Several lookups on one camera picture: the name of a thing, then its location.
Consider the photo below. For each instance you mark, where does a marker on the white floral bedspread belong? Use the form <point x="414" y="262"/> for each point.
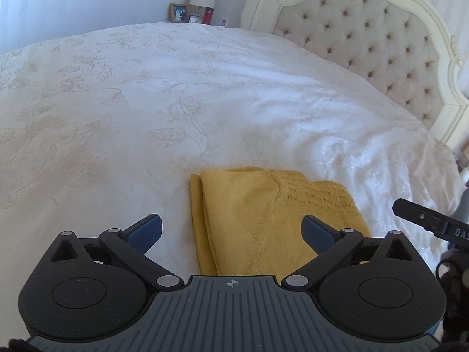
<point x="146" y="99"/>

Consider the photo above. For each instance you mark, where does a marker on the red bottle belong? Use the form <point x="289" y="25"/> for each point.
<point x="209" y="16"/>

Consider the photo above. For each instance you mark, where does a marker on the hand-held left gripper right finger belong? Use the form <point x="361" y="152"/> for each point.
<point x="318" y="233"/>

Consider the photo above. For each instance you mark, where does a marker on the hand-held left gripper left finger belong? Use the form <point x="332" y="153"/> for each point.
<point x="144" y="233"/>

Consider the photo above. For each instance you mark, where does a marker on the cream tufted headboard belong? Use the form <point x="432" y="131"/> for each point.
<point x="366" y="33"/>

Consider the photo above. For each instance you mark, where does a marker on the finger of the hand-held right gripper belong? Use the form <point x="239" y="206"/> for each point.
<point x="417" y="214"/>

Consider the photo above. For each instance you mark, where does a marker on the small desk clock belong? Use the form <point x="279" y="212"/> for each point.
<point x="194" y="19"/>

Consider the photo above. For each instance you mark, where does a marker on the yellow knit sweater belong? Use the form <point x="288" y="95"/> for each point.
<point x="249" y="220"/>

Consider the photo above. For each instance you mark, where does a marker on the wooden picture frame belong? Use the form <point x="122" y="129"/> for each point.
<point x="178" y="13"/>

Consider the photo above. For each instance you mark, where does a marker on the white wall socket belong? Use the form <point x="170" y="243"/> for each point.
<point x="224" y="21"/>

